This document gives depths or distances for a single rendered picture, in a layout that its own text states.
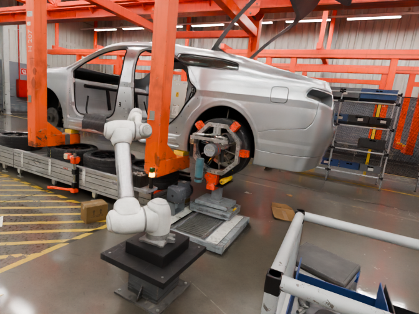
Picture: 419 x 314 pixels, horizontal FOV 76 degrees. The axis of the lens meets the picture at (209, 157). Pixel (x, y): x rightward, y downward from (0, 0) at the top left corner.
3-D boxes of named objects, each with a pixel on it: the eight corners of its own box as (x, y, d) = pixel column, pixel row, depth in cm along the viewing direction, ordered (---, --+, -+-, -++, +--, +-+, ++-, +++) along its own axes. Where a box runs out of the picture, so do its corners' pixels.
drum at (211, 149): (222, 156, 288) (224, 142, 286) (214, 158, 269) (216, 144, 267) (211, 153, 294) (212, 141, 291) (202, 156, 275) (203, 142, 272)
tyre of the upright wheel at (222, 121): (265, 154, 294) (232, 106, 303) (259, 157, 273) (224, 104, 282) (220, 184, 321) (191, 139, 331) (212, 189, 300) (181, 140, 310)
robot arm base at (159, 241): (167, 250, 166) (168, 242, 165) (138, 240, 174) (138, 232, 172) (181, 237, 182) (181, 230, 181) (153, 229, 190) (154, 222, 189)
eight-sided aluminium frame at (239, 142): (237, 177, 283) (244, 126, 274) (235, 179, 278) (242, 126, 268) (192, 167, 306) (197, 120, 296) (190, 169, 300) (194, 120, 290)
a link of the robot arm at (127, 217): (147, 230, 162) (108, 236, 151) (141, 233, 175) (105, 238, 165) (136, 116, 184) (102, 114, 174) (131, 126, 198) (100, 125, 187)
